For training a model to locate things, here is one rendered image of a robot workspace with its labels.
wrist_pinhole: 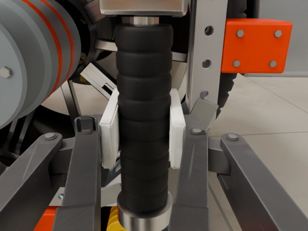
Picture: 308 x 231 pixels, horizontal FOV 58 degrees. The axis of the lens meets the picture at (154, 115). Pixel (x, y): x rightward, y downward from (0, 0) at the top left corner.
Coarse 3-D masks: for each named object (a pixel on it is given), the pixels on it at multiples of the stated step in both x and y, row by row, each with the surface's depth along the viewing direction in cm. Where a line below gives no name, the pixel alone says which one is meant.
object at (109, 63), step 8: (88, 0) 65; (112, 16) 70; (120, 16) 70; (104, 24) 67; (112, 24) 68; (104, 32) 68; (112, 32) 69; (104, 56) 74; (112, 56) 74; (104, 64) 75; (112, 64) 75; (112, 72) 76; (72, 80) 77
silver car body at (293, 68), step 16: (272, 0) 59; (288, 0) 59; (304, 0) 59; (272, 16) 61; (288, 16) 61; (304, 16) 61; (304, 32) 62; (288, 48) 63; (304, 48) 63; (288, 64) 65; (304, 64) 65
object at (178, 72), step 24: (72, 0) 45; (96, 0) 45; (96, 24) 48; (96, 48) 48; (96, 72) 50; (72, 96) 51; (24, 120) 65; (48, 120) 69; (72, 120) 53; (0, 144) 54; (24, 144) 57
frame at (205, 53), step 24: (192, 0) 39; (216, 0) 35; (192, 24) 40; (216, 24) 36; (192, 48) 39; (216, 48) 38; (192, 72) 39; (216, 72) 39; (192, 96) 40; (216, 96) 40; (0, 168) 50; (120, 168) 47
